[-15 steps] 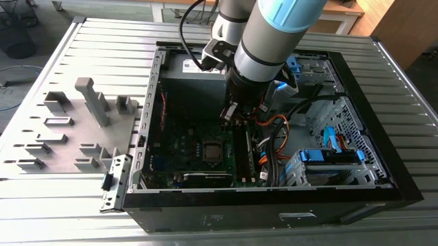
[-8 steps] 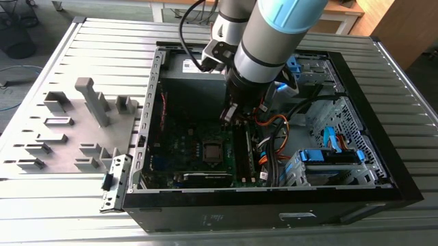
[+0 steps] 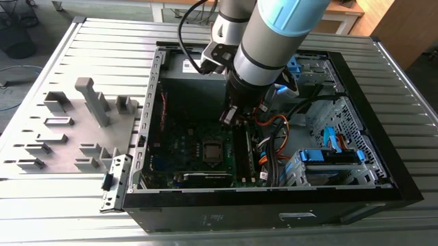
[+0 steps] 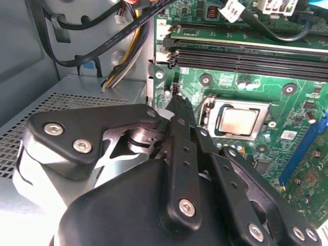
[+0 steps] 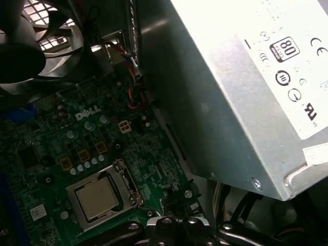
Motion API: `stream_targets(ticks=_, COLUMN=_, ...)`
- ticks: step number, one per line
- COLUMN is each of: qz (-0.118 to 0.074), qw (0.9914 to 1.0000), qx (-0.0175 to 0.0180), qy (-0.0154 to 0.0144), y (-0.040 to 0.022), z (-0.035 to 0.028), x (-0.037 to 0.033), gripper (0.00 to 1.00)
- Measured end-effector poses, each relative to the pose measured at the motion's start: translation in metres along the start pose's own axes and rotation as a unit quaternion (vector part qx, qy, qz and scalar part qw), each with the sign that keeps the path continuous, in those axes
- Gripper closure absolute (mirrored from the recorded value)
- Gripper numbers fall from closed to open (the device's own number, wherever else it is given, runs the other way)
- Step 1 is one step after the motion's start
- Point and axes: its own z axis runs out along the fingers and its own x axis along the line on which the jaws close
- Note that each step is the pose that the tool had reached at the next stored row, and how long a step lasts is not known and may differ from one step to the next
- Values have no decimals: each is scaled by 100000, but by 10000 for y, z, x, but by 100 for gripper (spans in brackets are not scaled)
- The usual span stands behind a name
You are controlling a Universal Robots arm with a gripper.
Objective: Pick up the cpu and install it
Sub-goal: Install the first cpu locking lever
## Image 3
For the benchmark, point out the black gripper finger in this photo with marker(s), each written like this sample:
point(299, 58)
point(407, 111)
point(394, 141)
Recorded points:
point(228, 115)

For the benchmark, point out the silver CPU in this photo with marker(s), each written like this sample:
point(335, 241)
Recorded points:
point(213, 151)

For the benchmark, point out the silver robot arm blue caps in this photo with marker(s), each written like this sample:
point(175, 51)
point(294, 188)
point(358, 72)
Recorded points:
point(263, 51)

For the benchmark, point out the black RAM slot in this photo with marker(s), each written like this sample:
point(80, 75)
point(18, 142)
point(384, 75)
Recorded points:
point(247, 153)
point(239, 153)

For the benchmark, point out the white power supply label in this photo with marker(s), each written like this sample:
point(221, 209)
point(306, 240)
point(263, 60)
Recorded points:
point(187, 67)

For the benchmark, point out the green motherboard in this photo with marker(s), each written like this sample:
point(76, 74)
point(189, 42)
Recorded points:
point(184, 153)

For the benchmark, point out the grey drive cage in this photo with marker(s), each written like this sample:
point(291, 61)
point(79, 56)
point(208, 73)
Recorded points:
point(314, 84)

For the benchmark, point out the grey power supply unit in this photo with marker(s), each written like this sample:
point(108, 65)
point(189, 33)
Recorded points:
point(173, 68)

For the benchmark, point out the black graphics card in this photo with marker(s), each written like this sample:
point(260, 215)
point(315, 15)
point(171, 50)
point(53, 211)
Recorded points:
point(204, 177)

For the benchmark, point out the blue disk carrier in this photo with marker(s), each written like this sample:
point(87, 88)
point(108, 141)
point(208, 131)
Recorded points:
point(311, 156)

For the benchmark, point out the black hard disk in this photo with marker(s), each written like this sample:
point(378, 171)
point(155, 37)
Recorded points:
point(340, 157)

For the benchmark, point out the grey parts rack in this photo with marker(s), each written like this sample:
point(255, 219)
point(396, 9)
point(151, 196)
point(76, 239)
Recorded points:
point(99, 110)

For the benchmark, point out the black open PC case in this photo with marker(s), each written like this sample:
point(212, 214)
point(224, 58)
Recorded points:
point(239, 212)

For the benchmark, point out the wooden desk white legs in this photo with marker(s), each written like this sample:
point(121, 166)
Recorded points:
point(344, 6)

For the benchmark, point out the grey disk bay cage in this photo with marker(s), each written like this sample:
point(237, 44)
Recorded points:
point(367, 176)

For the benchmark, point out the wooden cabinet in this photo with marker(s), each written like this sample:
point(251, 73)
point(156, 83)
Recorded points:
point(403, 25)

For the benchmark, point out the black round bin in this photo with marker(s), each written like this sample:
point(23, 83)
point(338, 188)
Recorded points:
point(18, 43)

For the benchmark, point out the blue plastic drive bracket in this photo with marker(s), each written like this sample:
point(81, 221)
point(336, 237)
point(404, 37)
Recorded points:
point(295, 67)

